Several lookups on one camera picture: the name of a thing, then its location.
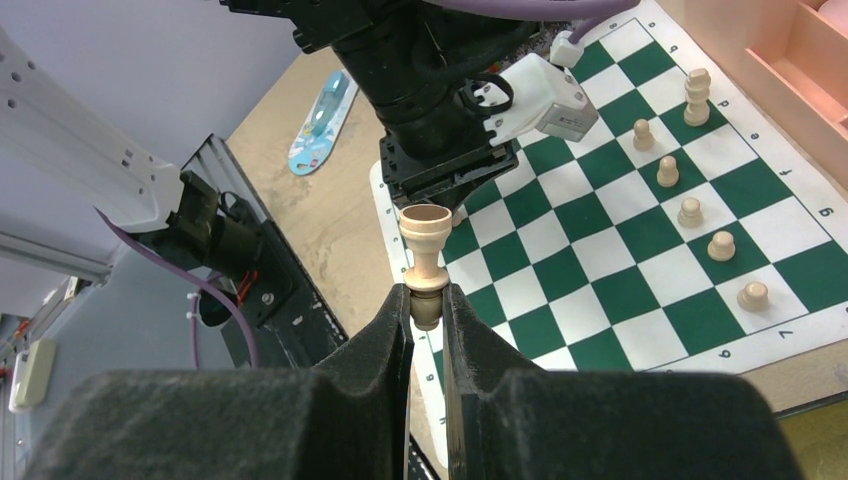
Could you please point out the green white chess board mat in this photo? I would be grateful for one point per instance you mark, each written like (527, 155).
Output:
(577, 260)

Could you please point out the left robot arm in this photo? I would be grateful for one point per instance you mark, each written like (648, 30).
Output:
(167, 73)

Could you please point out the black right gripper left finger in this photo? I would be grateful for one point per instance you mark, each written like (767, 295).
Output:
(344, 418)

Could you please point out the gold tin with white pieces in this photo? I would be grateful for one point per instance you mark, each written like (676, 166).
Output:
(818, 438)

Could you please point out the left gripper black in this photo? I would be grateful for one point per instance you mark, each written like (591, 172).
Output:
(439, 161)

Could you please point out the pink desk organizer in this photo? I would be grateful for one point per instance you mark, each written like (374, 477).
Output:
(786, 56)

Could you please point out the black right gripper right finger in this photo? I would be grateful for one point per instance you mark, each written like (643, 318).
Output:
(507, 418)

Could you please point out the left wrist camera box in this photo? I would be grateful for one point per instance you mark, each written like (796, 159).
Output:
(545, 99)

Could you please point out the white blue round disc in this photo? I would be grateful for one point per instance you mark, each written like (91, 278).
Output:
(316, 139)

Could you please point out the white bishop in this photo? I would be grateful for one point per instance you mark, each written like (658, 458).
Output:
(425, 228)

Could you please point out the white pawn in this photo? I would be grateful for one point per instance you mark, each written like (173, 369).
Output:
(754, 297)
(721, 247)
(643, 138)

